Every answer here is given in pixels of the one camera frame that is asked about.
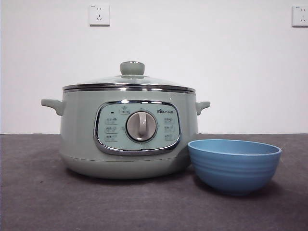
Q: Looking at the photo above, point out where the glass lid with green knob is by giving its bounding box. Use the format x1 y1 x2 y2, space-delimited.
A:
63 61 196 93

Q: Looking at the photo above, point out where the blue ribbed bowl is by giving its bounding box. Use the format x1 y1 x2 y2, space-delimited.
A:
187 139 282 196

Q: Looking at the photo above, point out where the white wall power socket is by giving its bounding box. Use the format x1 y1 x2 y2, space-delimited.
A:
89 4 111 26
291 5 308 27

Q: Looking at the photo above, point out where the pale green electric steamer pot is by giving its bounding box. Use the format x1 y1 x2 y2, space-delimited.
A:
40 89 210 180

